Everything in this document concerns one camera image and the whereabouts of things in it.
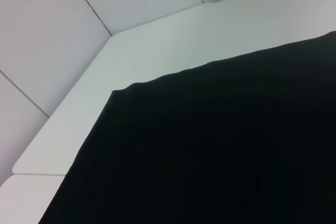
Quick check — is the black t-shirt with white print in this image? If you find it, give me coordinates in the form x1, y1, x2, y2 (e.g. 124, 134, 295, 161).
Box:
38, 31, 336, 224

